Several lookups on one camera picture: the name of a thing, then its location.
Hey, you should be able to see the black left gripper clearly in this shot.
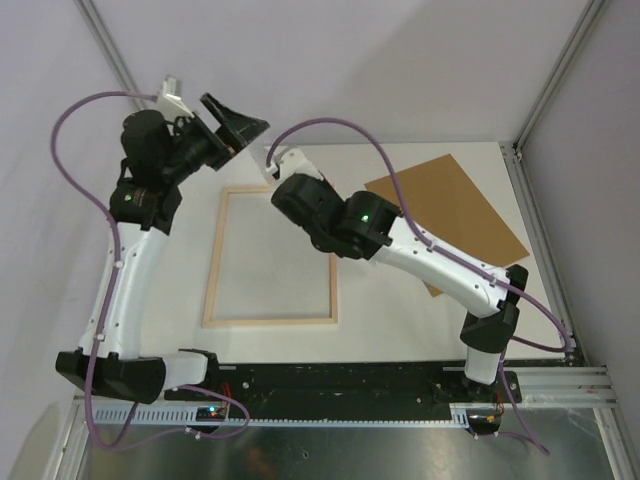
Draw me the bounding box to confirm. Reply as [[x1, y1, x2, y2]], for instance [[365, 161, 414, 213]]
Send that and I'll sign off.
[[160, 94, 268, 184]]

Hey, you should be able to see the brown cardboard backing board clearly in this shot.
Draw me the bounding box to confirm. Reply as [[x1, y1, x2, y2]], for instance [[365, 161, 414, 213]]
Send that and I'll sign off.
[[363, 153, 531, 299]]

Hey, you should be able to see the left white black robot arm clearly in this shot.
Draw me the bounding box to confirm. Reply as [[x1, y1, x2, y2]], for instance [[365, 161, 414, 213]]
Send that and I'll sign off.
[[55, 93, 270, 404]]

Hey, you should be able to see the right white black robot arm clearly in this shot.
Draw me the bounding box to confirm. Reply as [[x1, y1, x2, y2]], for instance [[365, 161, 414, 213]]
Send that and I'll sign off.
[[271, 174, 529, 401]]

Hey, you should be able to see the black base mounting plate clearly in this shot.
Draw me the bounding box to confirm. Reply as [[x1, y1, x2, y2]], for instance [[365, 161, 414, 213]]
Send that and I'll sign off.
[[164, 363, 522, 421]]

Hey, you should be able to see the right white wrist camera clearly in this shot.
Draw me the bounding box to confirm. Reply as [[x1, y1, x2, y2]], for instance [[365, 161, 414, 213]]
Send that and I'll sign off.
[[249, 146, 325, 186]]

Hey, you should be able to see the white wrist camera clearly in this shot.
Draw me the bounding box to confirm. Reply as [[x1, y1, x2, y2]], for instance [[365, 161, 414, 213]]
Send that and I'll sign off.
[[154, 75, 194, 122], [249, 146, 325, 186]]

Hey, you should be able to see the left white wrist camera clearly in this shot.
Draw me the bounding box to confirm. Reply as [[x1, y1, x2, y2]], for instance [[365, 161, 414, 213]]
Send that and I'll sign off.
[[154, 75, 194, 122]]

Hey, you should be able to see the left aluminium corner post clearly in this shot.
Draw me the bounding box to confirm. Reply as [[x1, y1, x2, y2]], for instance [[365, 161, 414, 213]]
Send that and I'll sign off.
[[73, 0, 138, 92]]

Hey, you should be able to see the aluminium corner post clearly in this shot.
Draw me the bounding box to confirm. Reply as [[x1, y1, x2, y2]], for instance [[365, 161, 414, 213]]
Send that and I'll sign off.
[[73, 0, 138, 92], [512, 0, 610, 152]]

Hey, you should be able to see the grey slotted cable duct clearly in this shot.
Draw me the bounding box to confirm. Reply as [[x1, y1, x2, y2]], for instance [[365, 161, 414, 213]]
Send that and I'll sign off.
[[89, 403, 474, 429]]

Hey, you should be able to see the right aluminium corner post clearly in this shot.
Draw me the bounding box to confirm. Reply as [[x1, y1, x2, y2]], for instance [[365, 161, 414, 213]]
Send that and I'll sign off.
[[512, 0, 610, 152]]

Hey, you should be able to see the aluminium front rail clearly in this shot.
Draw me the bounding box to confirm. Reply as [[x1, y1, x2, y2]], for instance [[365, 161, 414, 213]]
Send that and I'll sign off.
[[56, 357, 611, 404]]

